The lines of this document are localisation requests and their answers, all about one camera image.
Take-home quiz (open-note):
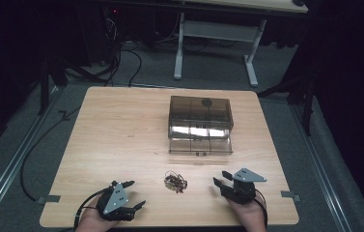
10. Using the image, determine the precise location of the metal floor rail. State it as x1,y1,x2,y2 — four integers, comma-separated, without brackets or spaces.
290,103,353,232
0,86,62,228

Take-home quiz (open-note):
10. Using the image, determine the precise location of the black looped floor cable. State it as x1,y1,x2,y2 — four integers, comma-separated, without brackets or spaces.
123,41,144,88

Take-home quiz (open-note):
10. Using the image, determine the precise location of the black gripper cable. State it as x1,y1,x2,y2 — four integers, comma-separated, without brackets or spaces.
73,188,110,230
254,188,269,230

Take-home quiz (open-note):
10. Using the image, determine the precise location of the black metal stand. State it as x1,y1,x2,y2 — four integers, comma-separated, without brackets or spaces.
256,72,317,137
37,52,70,116

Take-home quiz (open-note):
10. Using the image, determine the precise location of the translucent brown drawer box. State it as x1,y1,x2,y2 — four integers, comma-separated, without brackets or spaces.
167,95,235,141

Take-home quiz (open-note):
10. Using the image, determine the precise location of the dark device with red light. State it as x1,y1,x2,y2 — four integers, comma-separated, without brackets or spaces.
101,5,125,67

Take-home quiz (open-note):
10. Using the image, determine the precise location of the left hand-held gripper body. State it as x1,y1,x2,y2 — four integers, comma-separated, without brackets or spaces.
96,180,136,222

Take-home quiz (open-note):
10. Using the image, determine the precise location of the person's right hand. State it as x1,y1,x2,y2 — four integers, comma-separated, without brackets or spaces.
225,197,267,232

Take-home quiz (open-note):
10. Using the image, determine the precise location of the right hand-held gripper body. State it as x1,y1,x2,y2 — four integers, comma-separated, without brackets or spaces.
220,167,267,205

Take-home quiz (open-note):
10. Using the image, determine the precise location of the clear plastic drawer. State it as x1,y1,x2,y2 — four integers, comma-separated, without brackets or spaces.
168,136,234,157

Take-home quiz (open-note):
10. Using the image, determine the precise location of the desk with white metal frame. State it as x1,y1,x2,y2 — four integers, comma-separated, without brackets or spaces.
173,0,310,89

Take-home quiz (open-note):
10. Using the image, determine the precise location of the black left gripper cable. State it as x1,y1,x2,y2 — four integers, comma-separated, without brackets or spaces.
73,188,110,230

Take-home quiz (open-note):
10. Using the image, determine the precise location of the bundle of brown hair ties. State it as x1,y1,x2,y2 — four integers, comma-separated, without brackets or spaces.
163,170,189,194

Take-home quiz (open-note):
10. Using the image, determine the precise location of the person's left hand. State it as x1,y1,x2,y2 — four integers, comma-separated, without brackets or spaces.
74,196,120,232

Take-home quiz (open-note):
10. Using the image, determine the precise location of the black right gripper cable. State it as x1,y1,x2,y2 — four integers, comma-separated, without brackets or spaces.
254,188,269,230

